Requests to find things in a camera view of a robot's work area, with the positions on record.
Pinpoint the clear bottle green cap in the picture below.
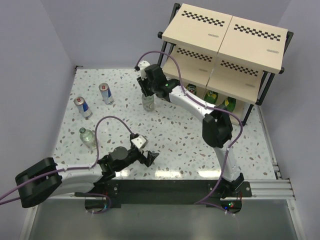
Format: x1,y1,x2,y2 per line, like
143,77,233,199
141,94,155,112
79,127,97,150

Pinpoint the green Perrier bottle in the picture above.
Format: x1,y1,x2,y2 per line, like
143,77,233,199
203,90,219,104
222,97,237,113
186,83,197,95

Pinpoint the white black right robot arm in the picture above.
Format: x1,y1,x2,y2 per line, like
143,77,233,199
134,61,244,197

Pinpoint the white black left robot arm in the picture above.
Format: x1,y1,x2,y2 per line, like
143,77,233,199
15,146,159,208

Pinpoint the beige three-tier shelf unit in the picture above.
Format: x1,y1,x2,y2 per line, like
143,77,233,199
157,3,294,124

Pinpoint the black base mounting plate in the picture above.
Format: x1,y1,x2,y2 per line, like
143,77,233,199
83,180,252,213

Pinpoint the silver blue can back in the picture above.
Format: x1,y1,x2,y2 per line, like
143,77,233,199
98,82,114,105

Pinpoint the silver blue can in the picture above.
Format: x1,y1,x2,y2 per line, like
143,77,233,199
98,82,114,105
73,96,92,118

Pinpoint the silver blue can front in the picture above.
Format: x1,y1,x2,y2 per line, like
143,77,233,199
73,96,92,118

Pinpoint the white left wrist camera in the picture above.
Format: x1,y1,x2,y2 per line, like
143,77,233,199
130,134,148,150

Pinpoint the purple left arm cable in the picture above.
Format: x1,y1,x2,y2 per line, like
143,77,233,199
0,116,141,216

